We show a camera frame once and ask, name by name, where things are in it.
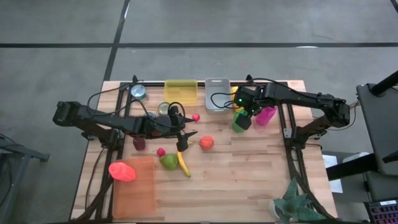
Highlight dark purple toy grapes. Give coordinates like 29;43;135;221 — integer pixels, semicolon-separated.
132;136;147;152

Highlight yellow toy banana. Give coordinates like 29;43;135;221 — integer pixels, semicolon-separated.
176;141;194;179

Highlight black pole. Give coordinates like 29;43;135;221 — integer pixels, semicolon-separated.
369;70;398;96

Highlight black metal table frame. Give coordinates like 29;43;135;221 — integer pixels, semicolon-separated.
70;74;339;223

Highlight grey metal stand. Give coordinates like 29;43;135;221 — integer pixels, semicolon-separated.
0;133;51;224

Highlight grey plastic bin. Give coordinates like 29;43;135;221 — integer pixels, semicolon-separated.
204;77;233;115

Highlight white paper sheet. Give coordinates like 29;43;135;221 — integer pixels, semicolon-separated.
321;154;344;194

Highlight backlit keyboard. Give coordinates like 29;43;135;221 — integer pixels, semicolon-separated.
363;199;398;224

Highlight orange plastic squeeze bottle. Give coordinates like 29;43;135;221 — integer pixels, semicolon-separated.
108;161;137;184

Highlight pink plastic squeeze bottle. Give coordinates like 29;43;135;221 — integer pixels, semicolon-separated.
252;105;278;132

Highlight translucent yellow plastic bin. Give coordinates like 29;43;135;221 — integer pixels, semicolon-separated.
163;78;199;105

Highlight dark grey cart panel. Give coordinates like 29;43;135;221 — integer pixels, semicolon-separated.
356;82;398;175

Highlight green toy pear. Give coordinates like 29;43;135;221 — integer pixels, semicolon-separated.
159;152;179;172

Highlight silver can with blue label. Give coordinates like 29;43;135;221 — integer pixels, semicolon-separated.
130;83;147;101

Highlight green plastic squeeze bottle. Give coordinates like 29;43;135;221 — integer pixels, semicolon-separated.
231;110;250;134

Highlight translucent orange plastic tray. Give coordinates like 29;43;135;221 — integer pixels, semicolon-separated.
112;156;157;220

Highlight green artificial succulent plant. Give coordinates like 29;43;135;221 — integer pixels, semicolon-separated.
269;177;327;224

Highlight orange toy fruit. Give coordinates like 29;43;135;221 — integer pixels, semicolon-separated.
198;135;216;152

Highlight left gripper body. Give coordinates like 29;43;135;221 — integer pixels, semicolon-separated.
141;113;187;139

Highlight yellow plastic squeeze bottle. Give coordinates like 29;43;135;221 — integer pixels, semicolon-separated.
230;86;246;113

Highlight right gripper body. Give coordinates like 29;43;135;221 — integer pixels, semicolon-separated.
247;83;277;114

